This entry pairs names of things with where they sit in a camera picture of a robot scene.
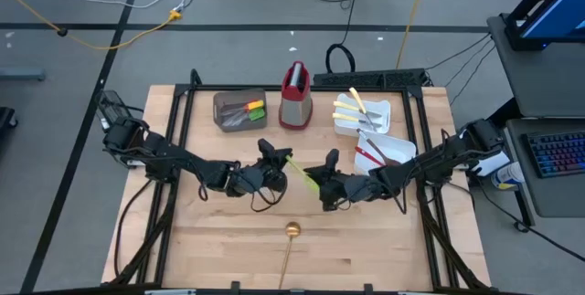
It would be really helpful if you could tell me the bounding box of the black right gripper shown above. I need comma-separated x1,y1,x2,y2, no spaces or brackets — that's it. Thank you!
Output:
303,165,371,212

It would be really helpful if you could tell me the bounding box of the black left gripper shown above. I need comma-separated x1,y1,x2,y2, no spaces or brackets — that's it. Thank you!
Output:
226,148,293,198

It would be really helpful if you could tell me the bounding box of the lime green silicone spoon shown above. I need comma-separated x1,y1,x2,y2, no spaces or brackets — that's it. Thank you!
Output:
284,154,322,195

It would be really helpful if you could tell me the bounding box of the green spatula clear handle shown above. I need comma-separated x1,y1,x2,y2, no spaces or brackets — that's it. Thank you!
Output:
223,108,267,128

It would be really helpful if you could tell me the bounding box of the red silicone spoon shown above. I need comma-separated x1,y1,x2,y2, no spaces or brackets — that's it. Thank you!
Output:
354,145,386,167

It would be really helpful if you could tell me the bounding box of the gold metal spoon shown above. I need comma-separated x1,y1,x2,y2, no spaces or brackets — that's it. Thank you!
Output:
278,220,303,290

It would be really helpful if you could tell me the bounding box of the orange spatula clear handle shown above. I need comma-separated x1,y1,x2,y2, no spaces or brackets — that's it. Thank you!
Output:
232,99,266,114

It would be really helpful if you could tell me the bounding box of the red spatula clear handle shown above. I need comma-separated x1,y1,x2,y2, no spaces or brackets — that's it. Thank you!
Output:
223,100,254,121

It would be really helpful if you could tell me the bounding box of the brown wooden spoon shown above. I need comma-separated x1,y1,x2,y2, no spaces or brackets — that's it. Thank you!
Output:
356,128,403,168

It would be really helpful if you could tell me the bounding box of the white plastic bin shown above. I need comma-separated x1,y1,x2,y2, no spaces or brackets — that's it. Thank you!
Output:
332,92,392,138
353,129,418,176

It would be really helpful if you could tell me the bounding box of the grey translucent plastic bin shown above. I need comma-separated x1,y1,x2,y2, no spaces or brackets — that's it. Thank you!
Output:
212,88,269,133

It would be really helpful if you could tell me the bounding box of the long black vented box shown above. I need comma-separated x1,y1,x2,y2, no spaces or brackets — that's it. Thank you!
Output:
313,68,429,89

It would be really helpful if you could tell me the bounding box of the white box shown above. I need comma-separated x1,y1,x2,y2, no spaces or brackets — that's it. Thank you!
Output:
470,151,512,178

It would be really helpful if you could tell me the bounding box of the black power supply box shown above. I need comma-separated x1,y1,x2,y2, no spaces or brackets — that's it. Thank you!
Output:
94,89,134,132

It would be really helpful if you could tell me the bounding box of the white blue yellow canister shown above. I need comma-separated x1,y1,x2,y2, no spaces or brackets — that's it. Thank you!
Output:
491,161,527,191

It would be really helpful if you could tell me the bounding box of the backlit rainbow keyboard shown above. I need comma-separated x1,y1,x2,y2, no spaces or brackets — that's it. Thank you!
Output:
525,131,585,179

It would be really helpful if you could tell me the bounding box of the grey computer cart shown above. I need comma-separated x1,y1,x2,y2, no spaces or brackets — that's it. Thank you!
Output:
486,14,585,218

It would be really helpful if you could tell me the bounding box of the black computer monitor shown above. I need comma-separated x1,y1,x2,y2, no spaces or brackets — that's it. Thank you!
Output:
505,0,585,52

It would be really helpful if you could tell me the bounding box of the steel box grater red handle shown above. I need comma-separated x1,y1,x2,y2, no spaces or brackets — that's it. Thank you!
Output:
278,60,314,131

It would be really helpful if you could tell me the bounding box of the black aluminium table frame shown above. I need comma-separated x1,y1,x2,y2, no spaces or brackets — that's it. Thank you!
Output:
109,68,490,295

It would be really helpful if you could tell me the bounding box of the black coiled floor cable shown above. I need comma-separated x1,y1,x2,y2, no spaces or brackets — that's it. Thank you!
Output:
324,0,367,75

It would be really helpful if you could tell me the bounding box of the yellow hanging cord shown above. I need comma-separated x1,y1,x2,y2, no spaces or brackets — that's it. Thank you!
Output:
395,0,433,70

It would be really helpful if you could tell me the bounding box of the yellow floor extension cord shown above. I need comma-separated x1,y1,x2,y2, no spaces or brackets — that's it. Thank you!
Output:
0,0,184,52

